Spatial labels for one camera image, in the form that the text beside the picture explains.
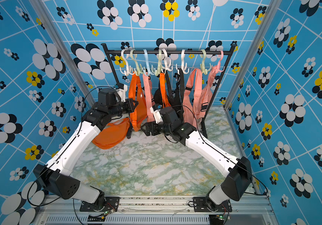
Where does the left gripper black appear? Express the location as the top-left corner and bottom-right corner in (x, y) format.
(109, 98), (139, 119)

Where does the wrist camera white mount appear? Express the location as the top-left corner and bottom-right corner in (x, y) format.
(115, 82), (128, 102)
(150, 104), (163, 124)

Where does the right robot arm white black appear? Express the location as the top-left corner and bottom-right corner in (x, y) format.
(141, 107), (252, 212)

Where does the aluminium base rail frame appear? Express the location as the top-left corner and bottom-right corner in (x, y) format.
(34, 195), (279, 225)

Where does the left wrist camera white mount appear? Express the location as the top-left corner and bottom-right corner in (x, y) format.
(115, 82), (128, 102)

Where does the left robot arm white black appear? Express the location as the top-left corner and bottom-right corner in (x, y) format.
(33, 85), (138, 210)

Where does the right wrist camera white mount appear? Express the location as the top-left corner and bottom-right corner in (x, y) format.
(150, 104), (163, 124)

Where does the pink bag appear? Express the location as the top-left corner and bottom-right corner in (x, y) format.
(201, 65), (220, 112)
(143, 73), (155, 122)
(182, 68), (209, 127)

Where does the pale green hook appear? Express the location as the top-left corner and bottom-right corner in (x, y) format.
(154, 49), (167, 76)
(200, 49), (212, 75)
(130, 49), (146, 77)

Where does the black metal clothes rack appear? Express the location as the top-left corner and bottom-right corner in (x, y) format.
(101, 43), (237, 139)

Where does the black bag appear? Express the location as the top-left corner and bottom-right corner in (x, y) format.
(153, 71), (185, 121)

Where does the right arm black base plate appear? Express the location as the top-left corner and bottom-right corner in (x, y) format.
(190, 196), (233, 213)

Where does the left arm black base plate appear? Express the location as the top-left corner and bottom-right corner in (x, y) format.
(79, 196), (121, 212)

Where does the white hook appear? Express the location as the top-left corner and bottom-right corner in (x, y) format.
(162, 49), (173, 72)
(120, 49), (134, 76)
(176, 49), (190, 75)

